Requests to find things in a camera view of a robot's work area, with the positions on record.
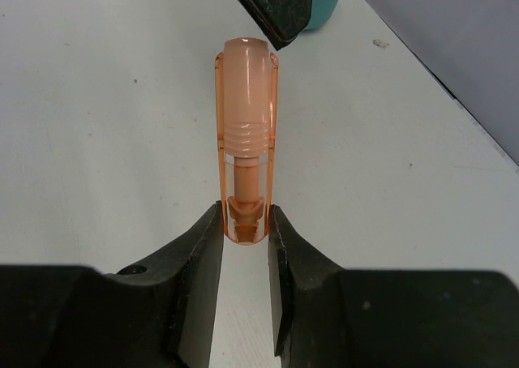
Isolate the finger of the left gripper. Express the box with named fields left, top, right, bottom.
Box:
left=238, top=0, right=312, bottom=50

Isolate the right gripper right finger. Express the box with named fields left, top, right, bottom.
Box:
left=268, top=206, right=518, bottom=367

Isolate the teal round organizer container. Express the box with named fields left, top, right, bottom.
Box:
left=305, top=0, right=339, bottom=31

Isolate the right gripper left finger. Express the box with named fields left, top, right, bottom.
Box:
left=1, top=203, right=223, bottom=367

